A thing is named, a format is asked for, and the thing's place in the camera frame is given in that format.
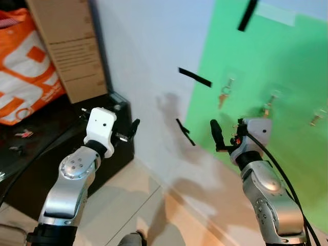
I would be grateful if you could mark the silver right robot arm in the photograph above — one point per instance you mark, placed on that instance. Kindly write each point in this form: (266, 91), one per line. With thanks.
(271, 200)

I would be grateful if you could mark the black low cabinet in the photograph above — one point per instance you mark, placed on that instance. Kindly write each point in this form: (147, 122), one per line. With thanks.
(36, 154)

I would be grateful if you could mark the grey robot foot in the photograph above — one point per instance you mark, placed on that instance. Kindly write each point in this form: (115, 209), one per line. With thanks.
(133, 239)

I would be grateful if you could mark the black tape strip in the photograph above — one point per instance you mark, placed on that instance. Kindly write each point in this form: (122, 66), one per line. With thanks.
(195, 77)
(248, 14)
(185, 131)

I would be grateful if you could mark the brass key on hook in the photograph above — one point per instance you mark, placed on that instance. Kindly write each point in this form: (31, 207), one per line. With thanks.
(224, 95)
(269, 105)
(316, 119)

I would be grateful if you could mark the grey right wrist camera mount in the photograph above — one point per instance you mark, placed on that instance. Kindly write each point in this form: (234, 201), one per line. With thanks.
(259, 132)

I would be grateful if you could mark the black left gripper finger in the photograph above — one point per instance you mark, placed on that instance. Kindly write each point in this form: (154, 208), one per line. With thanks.
(135, 127)

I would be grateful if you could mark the clear tape strip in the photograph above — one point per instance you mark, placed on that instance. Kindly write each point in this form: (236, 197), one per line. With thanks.
(277, 14)

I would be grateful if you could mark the brown cardboard box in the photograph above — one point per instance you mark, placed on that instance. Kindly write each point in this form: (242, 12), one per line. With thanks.
(69, 46)

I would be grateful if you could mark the small red and white object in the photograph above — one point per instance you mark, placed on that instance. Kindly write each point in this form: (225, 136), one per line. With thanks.
(24, 134)

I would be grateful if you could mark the orange and white bag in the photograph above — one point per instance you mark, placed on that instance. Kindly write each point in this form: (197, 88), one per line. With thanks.
(23, 72)

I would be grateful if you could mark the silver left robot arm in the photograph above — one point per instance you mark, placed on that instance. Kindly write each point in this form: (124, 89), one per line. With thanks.
(69, 187)

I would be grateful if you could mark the green wall sheet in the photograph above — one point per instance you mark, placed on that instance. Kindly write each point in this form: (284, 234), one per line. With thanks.
(277, 61)

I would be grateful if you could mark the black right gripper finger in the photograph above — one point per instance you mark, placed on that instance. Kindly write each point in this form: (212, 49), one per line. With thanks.
(217, 130)

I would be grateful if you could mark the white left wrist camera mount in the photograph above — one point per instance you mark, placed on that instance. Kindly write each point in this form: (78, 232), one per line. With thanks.
(100, 125)

